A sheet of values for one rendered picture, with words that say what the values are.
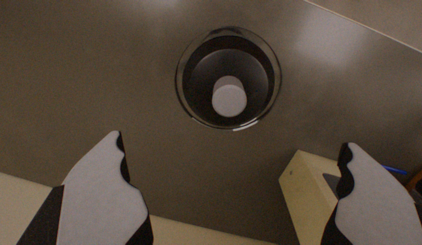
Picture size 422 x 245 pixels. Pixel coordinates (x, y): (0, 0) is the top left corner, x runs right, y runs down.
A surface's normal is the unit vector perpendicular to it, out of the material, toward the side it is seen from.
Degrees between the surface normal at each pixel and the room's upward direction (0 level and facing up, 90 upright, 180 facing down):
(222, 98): 0
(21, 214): 90
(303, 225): 90
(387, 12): 0
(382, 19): 0
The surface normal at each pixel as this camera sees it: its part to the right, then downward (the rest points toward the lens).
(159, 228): 0.30, -0.84
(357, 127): -0.05, 0.47
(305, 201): -0.95, -0.29
